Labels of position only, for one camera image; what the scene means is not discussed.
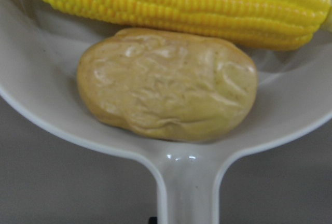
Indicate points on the yellow toy corn cob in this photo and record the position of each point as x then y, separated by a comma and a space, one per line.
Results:
268, 24

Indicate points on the beige plastic dustpan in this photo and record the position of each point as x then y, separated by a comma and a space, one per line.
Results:
40, 52

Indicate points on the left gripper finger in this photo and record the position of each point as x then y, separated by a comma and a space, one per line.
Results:
153, 220

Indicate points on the toy brown potato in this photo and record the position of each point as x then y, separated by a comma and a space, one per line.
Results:
168, 85

